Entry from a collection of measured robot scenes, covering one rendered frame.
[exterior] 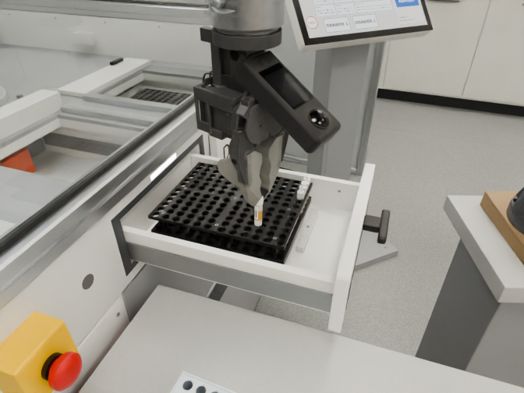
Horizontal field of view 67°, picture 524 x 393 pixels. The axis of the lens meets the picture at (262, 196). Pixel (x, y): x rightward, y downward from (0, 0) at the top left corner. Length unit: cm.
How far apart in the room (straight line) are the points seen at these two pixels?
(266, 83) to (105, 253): 34
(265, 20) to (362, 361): 47
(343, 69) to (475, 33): 204
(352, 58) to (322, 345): 115
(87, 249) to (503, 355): 87
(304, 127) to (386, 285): 146
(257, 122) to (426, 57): 313
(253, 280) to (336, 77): 110
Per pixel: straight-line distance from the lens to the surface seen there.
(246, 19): 39
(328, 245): 67
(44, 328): 51
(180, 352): 63
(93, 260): 59
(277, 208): 63
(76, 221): 55
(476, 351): 102
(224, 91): 44
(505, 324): 97
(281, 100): 40
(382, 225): 60
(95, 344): 66
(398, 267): 190
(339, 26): 140
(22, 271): 51
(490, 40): 351
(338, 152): 170
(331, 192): 73
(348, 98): 161
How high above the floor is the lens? 128
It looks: 35 degrees down
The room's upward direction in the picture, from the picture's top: straight up
